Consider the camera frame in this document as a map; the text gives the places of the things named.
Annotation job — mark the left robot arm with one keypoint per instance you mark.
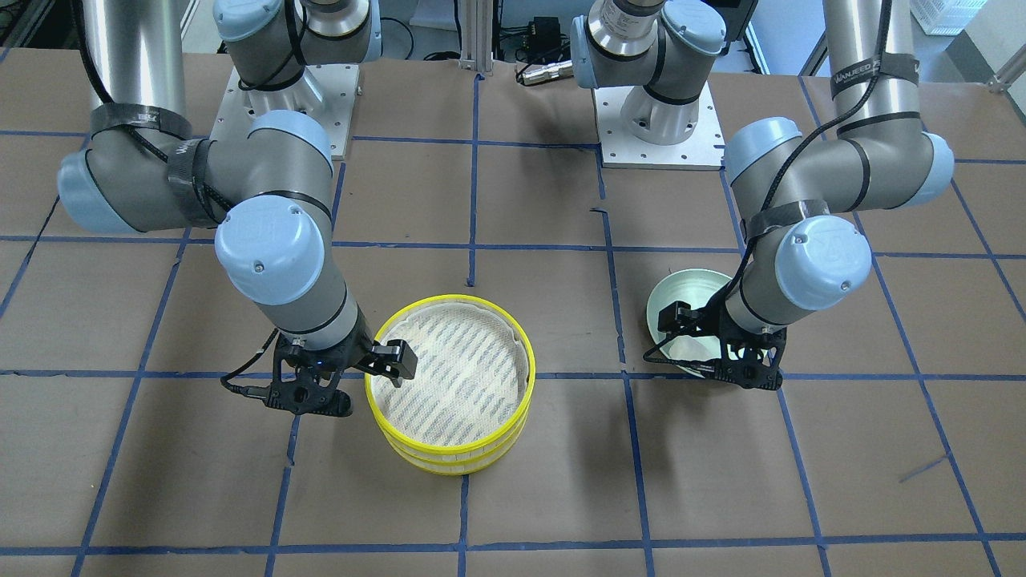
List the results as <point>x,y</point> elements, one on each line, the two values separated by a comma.
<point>792,190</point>

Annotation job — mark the yellow steamer layer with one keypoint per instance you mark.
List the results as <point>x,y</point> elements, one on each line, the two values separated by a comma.
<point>474,378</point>
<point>437,461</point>

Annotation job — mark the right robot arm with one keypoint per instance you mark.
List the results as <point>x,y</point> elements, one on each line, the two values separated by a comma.
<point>264,190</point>

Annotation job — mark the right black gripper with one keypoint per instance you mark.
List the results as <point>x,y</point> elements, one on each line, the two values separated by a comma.
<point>358,346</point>

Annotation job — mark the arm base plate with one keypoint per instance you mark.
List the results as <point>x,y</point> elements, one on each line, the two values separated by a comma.
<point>638,132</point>
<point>326,93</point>

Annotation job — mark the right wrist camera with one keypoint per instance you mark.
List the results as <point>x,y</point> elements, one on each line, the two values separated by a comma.
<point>303,396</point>

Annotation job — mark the aluminium frame post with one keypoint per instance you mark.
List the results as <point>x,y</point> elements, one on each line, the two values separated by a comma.
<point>476,35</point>

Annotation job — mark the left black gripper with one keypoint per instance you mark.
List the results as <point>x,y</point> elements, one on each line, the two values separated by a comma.
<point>716,322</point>

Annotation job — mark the light green plate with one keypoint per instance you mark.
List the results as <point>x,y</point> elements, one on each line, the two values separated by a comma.
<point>697,287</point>

